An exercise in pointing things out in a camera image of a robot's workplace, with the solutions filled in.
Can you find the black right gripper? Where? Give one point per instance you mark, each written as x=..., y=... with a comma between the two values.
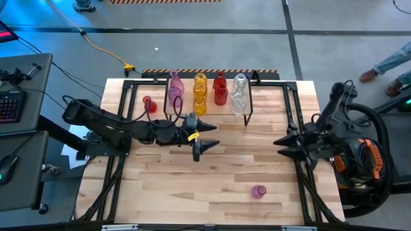
x=311, y=141

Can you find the clear ribbed glass vase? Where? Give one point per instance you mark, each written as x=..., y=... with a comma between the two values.
x=239, y=80

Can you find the white paper sheet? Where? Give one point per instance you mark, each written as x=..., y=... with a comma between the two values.
x=72, y=154

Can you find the person's shoe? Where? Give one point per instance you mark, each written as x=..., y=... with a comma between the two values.
x=368, y=75
x=84, y=8
x=393, y=88

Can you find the black box with green light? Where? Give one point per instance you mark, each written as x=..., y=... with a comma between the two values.
x=405, y=102

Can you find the black computer mouse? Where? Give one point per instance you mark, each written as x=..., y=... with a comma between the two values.
x=7, y=168

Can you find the person's leg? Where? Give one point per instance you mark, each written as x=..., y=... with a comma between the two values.
x=406, y=77
x=393, y=57
x=83, y=2

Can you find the squat clear glass vase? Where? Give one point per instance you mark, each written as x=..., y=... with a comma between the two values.
x=239, y=107

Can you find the small red glass vase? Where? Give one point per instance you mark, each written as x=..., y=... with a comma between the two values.
x=151, y=106

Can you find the ribbed yellow glass vase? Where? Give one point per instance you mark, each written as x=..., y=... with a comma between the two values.
x=199, y=108

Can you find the black clamp tool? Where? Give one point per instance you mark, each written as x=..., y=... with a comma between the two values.
x=16, y=77

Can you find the silver aluminium bracket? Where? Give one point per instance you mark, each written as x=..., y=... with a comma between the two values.
x=298, y=228
x=118, y=227

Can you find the orange and black tool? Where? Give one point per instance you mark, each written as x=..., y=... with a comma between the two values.
x=375, y=157

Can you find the small dark bottle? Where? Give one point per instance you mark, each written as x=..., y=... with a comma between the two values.
x=51, y=169

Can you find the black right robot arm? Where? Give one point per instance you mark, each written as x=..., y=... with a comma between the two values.
x=337, y=106

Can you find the black keyboard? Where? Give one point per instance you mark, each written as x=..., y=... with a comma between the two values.
x=11, y=107

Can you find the wide red ribbed glass vase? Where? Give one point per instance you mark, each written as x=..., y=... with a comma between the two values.
x=219, y=81

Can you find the tall red glass vase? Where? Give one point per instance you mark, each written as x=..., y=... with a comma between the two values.
x=221, y=95

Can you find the slender clear glass vase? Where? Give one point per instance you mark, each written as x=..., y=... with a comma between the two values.
x=239, y=93

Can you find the yellow tag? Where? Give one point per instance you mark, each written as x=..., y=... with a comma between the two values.
x=193, y=136

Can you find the small pink glass vase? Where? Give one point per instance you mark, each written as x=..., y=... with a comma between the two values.
x=258, y=191

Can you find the embossed yellow glass vase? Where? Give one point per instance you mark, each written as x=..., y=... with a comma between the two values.
x=200, y=91

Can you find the hazard striped black floor mat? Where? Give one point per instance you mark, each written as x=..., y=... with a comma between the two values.
x=263, y=76

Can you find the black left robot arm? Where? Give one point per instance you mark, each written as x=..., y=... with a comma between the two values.
x=106, y=123

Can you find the ribbed pink glass vase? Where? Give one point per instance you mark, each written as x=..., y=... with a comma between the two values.
x=175, y=95

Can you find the grey desk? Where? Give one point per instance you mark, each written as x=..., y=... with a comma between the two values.
x=25, y=192
x=35, y=96

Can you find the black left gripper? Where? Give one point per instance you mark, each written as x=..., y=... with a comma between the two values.
x=190, y=128

